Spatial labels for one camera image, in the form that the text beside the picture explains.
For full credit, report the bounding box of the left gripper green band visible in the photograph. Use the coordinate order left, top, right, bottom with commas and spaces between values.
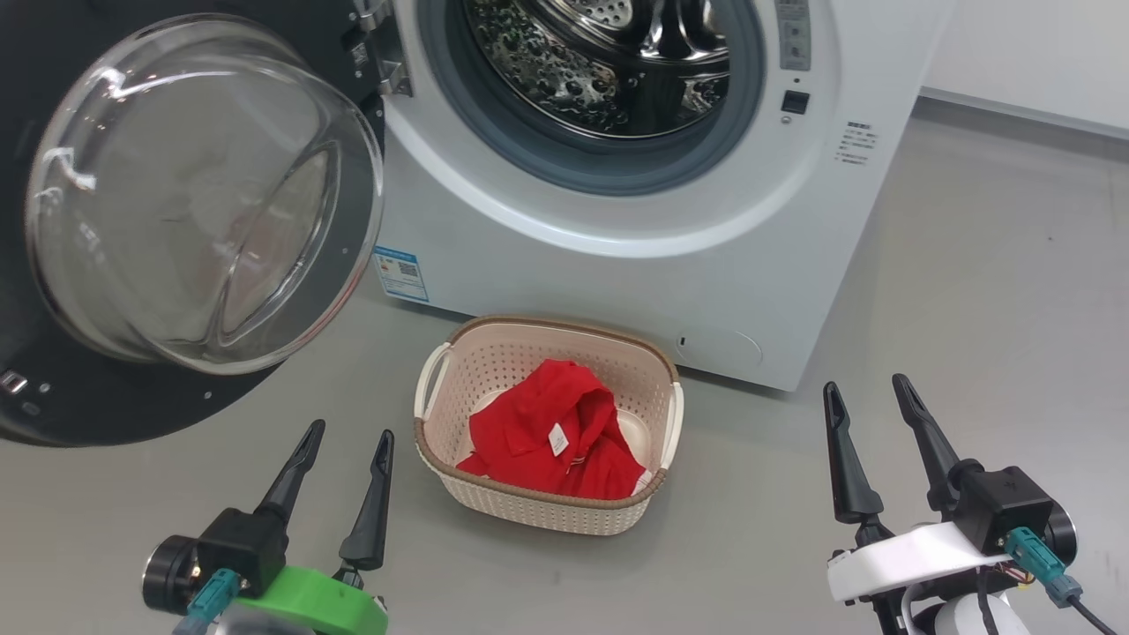
234, 419, 395, 635

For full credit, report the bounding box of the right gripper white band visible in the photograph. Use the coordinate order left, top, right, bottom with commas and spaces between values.
823, 373, 1015, 635

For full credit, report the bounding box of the red garment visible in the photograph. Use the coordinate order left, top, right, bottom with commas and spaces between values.
456, 359, 654, 500

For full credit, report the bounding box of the black round glass washer door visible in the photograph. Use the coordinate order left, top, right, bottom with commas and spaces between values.
0, 0, 386, 447

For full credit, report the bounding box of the cream perforated laundry basket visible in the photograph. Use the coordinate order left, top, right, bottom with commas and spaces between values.
414, 316, 684, 537

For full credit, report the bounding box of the white front-load washing machine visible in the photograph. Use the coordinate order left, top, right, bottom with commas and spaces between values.
353, 0, 958, 392

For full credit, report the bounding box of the stainless steel washing machine drum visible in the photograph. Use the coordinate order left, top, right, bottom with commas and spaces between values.
463, 0, 733, 139

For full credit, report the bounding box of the round white filter cover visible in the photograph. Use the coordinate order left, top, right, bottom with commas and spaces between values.
676, 328, 764, 371

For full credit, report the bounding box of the blue energy label sticker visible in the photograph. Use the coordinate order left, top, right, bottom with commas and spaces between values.
372, 246, 430, 303

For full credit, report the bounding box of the small printed text sticker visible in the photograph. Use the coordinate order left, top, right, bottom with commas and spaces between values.
835, 122, 874, 167

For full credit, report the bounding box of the white partition board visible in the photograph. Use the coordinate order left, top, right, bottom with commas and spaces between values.
922, 0, 1129, 142

